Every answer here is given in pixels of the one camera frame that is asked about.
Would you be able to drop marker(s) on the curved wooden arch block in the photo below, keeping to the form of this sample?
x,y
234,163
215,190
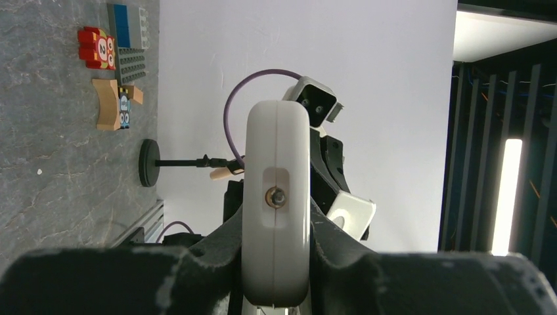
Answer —
x,y
109,112

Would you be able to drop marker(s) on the ceiling light strip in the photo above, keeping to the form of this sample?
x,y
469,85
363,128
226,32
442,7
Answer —
x,y
510,169

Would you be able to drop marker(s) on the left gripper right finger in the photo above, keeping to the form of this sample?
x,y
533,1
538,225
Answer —
x,y
346,277

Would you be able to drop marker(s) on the blue owl number block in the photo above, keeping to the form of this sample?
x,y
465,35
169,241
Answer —
x,y
124,106

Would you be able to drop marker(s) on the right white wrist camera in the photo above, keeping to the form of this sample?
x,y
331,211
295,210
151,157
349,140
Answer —
x,y
319,101

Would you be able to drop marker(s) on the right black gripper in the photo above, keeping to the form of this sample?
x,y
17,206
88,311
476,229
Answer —
x,y
327,170

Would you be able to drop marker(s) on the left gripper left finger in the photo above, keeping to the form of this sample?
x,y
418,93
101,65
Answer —
x,y
134,279

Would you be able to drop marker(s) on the pink microphone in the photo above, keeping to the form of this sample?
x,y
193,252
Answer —
x,y
224,172

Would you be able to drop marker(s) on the blue lego brick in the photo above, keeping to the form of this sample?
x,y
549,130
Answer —
x,y
119,24

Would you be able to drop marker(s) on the black microphone stand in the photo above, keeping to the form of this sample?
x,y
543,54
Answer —
x,y
150,163

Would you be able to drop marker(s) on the red owl number block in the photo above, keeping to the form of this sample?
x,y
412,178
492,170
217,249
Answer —
x,y
97,49

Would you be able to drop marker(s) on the grey lego brick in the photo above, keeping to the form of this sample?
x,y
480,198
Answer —
x,y
138,27

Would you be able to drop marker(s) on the grey lego baseplate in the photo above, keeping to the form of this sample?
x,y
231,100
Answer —
x,y
130,65

